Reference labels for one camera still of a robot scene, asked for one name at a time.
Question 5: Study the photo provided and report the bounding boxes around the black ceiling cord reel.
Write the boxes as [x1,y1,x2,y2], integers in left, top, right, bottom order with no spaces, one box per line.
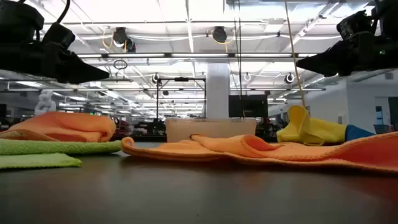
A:
[211,26,228,44]
[111,26,137,53]

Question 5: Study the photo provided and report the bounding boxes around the orange microfiber towel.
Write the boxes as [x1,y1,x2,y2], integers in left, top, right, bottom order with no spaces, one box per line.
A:
[120,131,398,174]
[0,111,117,143]

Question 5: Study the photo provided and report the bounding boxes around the yellow microfiber towel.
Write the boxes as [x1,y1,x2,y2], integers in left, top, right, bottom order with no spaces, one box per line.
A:
[275,105,348,147]

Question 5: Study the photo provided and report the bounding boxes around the orange translucent plastic bin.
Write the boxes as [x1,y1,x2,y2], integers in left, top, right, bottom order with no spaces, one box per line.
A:
[165,117,258,144]

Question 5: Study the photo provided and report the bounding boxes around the black metal frame stand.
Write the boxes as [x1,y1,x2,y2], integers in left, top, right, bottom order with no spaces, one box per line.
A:
[155,77,207,119]

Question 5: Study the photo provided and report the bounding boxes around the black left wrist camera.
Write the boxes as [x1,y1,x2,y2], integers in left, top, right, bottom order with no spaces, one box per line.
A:
[42,22,76,50]

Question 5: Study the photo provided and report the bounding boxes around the black power cable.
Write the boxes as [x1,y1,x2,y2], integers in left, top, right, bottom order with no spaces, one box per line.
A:
[232,0,244,101]

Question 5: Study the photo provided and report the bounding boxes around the white building column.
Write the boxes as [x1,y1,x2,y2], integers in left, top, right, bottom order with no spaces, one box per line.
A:
[206,63,231,119]

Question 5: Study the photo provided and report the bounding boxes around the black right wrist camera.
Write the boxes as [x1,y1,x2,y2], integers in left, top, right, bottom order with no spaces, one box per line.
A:
[336,9,374,41]

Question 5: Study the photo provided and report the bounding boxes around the white robot figure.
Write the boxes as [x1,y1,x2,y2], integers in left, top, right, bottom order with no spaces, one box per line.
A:
[34,89,57,116]

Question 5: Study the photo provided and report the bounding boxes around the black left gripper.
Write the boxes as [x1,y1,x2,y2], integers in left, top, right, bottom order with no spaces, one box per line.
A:
[0,40,111,85]

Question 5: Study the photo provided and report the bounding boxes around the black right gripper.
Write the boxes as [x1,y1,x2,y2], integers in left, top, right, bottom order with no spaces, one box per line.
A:
[295,32,398,78]

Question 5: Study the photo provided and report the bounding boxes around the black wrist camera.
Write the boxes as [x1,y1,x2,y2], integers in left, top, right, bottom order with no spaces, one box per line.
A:
[42,22,76,50]
[336,9,374,41]

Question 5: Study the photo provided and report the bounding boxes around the blue microfiber towel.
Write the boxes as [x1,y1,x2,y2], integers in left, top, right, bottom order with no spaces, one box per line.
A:
[344,124,376,142]

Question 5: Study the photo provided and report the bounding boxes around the orange power cable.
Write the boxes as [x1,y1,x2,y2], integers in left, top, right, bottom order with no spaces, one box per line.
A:
[284,0,307,108]

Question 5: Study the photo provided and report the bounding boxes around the green microfiber towel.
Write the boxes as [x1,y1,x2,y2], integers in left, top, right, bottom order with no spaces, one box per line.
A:
[0,139,123,170]

